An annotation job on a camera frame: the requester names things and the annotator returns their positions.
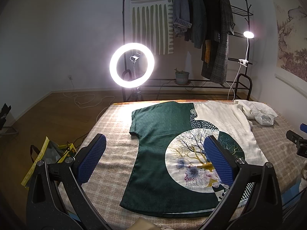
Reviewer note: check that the hanging dark green shirt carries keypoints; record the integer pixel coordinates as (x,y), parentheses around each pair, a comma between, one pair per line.
(196,32)

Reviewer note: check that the white clip-on desk lamp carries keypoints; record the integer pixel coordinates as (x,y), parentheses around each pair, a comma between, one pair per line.
(243,63)

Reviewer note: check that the hanging blue denim jacket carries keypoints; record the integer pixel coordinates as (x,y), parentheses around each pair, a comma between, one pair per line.
(181,17)

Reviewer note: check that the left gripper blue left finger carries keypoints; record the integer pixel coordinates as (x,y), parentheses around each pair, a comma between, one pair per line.
(56,199)

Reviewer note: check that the green striped wall hanging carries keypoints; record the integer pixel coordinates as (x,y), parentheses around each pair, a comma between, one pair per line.
(152,25)

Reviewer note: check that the small potted plant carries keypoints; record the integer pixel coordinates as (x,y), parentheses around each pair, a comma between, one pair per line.
(181,77)

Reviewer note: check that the green white tree print shirt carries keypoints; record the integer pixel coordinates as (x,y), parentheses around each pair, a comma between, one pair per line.
(172,176)

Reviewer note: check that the bright ring light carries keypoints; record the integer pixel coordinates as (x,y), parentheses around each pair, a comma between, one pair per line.
(116,56)

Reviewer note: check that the yellow trimmed bag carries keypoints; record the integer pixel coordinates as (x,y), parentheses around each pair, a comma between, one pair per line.
(50,153)

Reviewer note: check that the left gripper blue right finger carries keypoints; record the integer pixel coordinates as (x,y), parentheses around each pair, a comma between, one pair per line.
(263,209)

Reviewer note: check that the landscape wall painting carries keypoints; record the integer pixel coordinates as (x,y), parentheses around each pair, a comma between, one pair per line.
(291,31)

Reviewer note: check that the crumpled white garment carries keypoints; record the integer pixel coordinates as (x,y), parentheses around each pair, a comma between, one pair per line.
(260,112)

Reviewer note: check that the beige plaid bed cover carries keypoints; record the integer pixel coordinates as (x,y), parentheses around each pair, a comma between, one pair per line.
(106,186)

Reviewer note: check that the black stand at left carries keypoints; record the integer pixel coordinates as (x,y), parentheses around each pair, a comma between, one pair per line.
(6,130)

